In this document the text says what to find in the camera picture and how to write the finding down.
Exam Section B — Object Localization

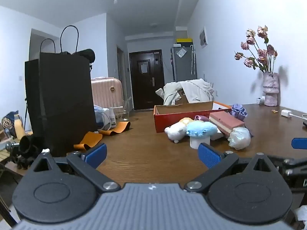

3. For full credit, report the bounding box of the pearly white pouch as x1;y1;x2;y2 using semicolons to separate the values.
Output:
227;127;251;150

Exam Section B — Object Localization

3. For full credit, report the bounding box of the grey side door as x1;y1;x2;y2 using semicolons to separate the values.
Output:
117;46;127;99

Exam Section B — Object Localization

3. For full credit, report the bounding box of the white plush toy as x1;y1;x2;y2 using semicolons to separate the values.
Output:
164;122;188;144

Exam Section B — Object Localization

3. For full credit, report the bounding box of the orange cardboard box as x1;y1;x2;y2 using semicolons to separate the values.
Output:
153;101;233;133

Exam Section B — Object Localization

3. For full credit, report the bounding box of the brown cardboard box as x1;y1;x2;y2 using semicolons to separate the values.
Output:
176;90;190;105

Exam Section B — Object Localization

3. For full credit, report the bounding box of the clear glass vase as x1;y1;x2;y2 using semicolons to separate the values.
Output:
114;98;132;122

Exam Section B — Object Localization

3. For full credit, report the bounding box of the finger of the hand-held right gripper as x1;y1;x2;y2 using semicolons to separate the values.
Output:
269;155;307;176
291;138;307;149

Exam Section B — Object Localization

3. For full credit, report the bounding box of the beige coat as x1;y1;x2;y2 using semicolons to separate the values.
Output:
155;79;215;105

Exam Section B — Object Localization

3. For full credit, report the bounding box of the white umbrella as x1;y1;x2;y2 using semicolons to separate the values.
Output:
190;44;195;75

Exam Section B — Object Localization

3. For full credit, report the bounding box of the pink suitcase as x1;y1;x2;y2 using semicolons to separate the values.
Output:
91;77;124;109

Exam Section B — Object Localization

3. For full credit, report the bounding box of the blue and white package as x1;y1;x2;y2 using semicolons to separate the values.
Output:
94;105;111;125

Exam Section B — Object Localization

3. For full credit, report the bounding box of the blue mushroom plush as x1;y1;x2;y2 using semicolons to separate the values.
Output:
186;121;219;149

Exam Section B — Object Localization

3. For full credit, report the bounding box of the pink soft block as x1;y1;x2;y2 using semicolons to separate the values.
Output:
209;111;245;136

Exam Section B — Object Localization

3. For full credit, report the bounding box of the dried rose bouquet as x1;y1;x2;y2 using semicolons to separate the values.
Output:
234;25;278;74

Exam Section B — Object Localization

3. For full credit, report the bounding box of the rattan ball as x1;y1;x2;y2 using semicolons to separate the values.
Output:
2;117;14;130

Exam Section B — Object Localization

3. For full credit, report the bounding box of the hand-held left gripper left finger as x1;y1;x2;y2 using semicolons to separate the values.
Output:
29;143;121;193

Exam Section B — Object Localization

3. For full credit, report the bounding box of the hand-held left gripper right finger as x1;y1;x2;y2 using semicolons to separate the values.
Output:
185;143;280;193

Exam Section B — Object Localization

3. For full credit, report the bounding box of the pink textured vase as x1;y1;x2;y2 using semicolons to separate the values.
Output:
262;72;280;107

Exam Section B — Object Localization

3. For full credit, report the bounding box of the dark entrance door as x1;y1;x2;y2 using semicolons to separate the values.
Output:
129;50;165;111

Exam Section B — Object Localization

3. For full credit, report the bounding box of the black fabric bundle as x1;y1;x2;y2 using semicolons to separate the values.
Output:
60;48;96;63

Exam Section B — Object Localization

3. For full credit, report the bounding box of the small white bottle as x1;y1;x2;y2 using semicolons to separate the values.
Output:
108;108;117;128

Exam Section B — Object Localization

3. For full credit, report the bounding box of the purple mesh pouch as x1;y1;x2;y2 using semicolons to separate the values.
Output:
230;104;248;122

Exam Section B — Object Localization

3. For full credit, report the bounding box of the black cylindrical lens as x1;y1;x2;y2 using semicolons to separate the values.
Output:
19;135;44;159

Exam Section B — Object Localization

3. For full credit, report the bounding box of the black paper bag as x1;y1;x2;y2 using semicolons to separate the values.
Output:
25;25;98;158

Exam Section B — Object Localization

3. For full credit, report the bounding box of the wall electrical panel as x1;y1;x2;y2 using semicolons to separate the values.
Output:
200;27;208;48

